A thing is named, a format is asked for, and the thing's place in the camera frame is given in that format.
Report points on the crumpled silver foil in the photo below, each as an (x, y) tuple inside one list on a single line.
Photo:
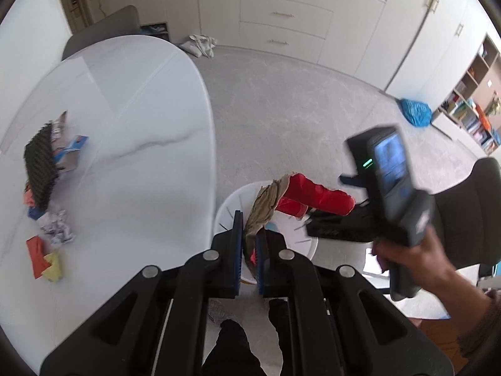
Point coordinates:
[(56, 227)]

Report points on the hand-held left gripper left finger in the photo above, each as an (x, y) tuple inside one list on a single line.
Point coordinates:
[(236, 258)]

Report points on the white drawer cabinet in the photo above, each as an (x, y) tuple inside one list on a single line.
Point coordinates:
[(219, 8)]

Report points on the open bookshelf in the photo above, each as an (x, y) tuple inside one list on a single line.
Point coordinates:
[(467, 82)]

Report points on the tall white wardrobe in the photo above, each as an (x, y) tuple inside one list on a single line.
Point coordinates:
[(430, 35)]

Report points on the white plastic bin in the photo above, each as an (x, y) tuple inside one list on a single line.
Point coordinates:
[(291, 229)]

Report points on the small blue wrapper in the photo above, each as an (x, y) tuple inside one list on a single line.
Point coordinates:
[(34, 213)]

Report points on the white paper sheet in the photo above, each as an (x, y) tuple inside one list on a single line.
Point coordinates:
[(370, 266)]

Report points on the tan paper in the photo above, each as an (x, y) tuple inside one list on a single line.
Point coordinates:
[(266, 203)]

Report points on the row of colourful books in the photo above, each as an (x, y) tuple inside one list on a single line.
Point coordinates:
[(475, 129)]

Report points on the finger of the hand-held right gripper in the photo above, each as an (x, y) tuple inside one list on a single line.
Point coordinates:
[(344, 229), (350, 180)]

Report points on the white tote bag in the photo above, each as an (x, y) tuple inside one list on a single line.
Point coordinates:
[(201, 45)]

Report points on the blue plastic bag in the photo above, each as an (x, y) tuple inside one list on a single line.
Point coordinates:
[(415, 111)]

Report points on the black office chair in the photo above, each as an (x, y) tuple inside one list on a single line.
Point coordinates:
[(469, 211)]

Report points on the red snack packet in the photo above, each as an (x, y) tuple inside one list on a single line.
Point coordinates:
[(313, 194)]

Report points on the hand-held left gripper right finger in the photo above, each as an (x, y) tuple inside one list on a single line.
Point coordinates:
[(260, 270)]

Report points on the person's black trouser leg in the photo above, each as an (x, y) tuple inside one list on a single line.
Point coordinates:
[(280, 315), (235, 348)]

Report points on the yellow paper piece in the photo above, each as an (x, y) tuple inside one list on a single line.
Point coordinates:
[(53, 270)]

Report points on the blue white packet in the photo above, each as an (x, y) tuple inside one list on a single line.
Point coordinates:
[(74, 145)]

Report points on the grey dining chair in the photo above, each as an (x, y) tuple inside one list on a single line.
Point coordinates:
[(109, 23)]

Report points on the person's right forearm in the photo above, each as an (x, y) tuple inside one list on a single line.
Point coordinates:
[(465, 305)]

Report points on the person's right hand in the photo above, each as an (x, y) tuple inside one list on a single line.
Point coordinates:
[(422, 260)]

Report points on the orange pink wrapper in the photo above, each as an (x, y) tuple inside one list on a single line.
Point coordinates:
[(28, 197)]

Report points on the black mesh net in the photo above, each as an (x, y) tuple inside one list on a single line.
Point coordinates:
[(39, 168)]

